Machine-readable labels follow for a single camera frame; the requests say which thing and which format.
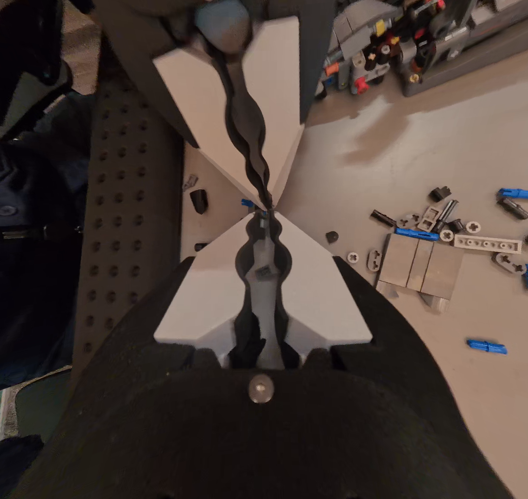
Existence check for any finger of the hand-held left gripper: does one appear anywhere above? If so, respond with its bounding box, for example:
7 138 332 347
152 39 269 210
231 15 304 211

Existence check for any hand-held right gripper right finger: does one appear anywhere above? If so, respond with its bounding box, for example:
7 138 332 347
266 210 374 370

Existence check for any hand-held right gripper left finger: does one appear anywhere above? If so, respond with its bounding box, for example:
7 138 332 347
153 212 265 370

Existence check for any grey lego car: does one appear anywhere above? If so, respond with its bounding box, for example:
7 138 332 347
315 0 528 98

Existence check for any grey lego panel assembly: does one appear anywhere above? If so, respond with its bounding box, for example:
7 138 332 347
375 233 465 315

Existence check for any pile of small lego pieces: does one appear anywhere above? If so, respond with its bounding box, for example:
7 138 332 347
346 186 528 289

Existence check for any black mesh office chair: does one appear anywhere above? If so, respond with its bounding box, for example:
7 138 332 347
70 33 185 384

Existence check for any person's body in dark clothing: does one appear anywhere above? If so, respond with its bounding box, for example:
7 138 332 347
0 128 91 388

